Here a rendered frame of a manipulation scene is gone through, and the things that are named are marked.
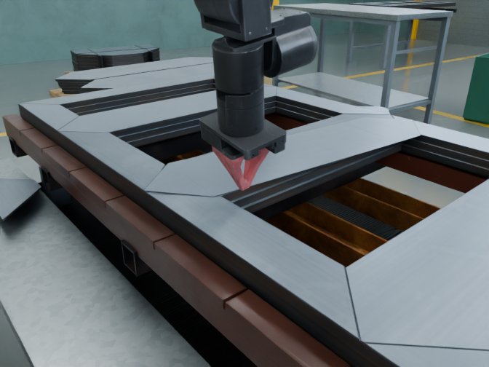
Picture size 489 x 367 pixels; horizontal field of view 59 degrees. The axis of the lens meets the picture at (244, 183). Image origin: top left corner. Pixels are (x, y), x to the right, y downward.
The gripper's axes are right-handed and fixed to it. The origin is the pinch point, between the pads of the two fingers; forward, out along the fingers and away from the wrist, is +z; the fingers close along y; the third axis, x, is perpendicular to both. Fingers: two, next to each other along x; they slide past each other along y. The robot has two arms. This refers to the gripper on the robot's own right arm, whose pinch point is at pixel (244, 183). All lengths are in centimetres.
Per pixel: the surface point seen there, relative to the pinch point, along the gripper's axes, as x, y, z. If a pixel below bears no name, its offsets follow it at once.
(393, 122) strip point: -61, 17, 21
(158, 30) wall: -322, 682, 216
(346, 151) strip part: -36.0, 11.5, 16.0
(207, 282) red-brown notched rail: 9.6, -3.7, 10.0
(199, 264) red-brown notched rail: 8.3, 0.5, 10.9
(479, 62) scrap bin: -354, 130, 120
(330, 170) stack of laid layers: -30.4, 10.7, 18.1
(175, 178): 0.1, 21.6, 11.5
